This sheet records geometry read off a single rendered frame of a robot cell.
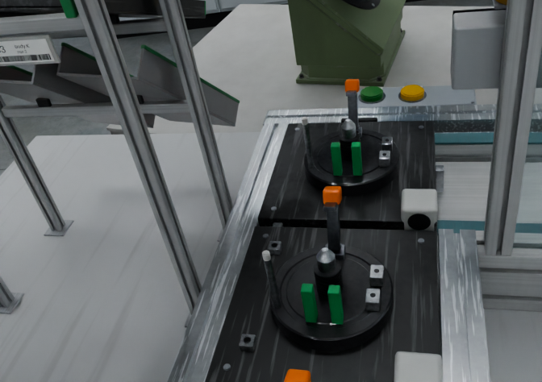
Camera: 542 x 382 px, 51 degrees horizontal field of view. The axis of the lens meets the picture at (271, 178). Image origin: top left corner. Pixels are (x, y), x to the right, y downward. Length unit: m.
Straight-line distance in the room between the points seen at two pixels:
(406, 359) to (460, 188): 0.37
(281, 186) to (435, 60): 0.64
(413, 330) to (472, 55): 0.29
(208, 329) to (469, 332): 0.29
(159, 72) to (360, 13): 0.62
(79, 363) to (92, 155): 0.53
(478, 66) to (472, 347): 0.29
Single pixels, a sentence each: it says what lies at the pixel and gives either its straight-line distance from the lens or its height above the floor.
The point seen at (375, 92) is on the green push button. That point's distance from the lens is 1.03.
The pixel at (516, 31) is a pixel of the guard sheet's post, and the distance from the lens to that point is 0.57.
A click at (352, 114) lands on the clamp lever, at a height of 1.02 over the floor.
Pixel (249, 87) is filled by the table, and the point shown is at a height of 0.86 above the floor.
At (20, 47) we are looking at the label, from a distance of 0.63.
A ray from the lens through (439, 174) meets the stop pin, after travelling 0.86.
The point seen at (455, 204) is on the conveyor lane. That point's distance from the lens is 0.87.
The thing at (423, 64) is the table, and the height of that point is 0.86.
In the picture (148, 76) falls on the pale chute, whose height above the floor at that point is 1.18.
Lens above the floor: 1.49
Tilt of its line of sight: 37 degrees down
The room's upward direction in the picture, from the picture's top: 11 degrees counter-clockwise
